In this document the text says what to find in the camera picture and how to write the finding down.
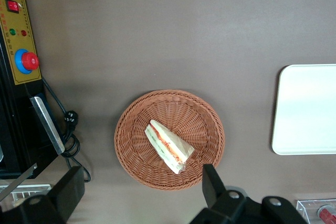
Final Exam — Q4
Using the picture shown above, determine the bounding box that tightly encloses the clear acrylic bottle rack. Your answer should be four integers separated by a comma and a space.
295, 198, 336, 224

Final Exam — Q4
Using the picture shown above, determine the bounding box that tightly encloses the triangular sandwich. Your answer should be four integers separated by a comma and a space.
145, 119, 195, 175

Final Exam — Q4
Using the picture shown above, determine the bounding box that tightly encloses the black power cable with plug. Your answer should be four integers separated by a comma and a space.
41, 77, 91, 183

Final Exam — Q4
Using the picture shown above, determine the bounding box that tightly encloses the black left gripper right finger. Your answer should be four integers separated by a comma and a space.
188, 163, 308, 224

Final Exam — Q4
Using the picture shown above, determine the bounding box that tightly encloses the white wire rack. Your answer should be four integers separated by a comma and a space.
0, 183, 52, 209

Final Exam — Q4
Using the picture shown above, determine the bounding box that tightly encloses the red cola bottle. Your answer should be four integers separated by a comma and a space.
317, 206, 336, 221

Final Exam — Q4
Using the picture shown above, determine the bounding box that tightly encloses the beige rectangular plastic tray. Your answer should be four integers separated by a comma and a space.
271, 63, 336, 156

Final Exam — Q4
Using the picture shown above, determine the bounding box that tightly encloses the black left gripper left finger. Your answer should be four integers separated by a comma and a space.
0, 165, 86, 224

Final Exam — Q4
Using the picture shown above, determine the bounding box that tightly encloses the round brown wicker basket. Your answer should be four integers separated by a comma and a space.
114, 89, 226, 191

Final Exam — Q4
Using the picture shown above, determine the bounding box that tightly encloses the black sealing machine yellow panel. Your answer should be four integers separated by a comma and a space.
0, 0, 66, 201

